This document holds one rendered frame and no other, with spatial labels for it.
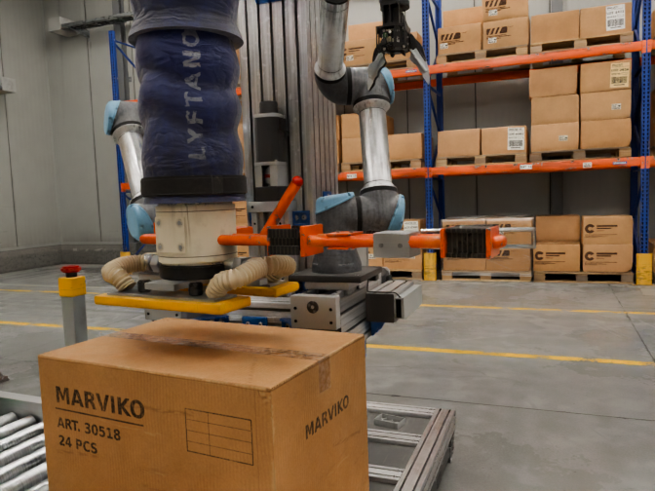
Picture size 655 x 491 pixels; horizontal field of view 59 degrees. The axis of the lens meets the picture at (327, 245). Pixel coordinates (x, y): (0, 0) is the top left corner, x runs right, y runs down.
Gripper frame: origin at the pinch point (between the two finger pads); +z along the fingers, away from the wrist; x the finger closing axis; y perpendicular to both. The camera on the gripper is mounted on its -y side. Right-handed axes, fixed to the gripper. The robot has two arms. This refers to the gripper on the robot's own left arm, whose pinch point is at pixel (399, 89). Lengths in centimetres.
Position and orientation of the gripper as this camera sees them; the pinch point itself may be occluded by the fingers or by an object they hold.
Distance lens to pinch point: 148.4
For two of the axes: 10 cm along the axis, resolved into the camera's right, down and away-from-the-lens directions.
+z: 0.4, 10.0, 0.9
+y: -3.6, 0.9, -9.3
